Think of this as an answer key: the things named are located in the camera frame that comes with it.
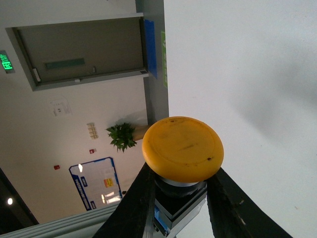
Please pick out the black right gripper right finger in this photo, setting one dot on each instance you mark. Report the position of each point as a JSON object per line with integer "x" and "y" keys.
{"x": 233, "y": 214}

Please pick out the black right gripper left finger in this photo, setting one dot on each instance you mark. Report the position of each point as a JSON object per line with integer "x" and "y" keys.
{"x": 134, "y": 216}

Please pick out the yellow mushroom push button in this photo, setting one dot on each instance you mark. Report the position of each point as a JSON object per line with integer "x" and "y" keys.
{"x": 183, "y": 153}

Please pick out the grey curtain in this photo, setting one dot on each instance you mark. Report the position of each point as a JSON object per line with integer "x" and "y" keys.
{"x": 83, "y": 225}

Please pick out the blue framed notice board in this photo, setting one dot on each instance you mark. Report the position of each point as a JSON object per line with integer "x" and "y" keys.
{"x": 97, "y": 183}

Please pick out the left potted plant gold pot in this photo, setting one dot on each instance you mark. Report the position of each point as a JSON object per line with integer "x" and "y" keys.
{"x": 126, "y": 135}

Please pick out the dark grey door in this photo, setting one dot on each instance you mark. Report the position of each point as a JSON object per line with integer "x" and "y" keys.
{"x": 64, "y": 54}

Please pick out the green exit sign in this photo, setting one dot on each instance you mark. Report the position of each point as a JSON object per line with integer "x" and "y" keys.
{"x": 6, "y": 62}

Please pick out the white wall paper notice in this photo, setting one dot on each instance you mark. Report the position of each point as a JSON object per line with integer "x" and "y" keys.
{"x": 59, "y": 106}

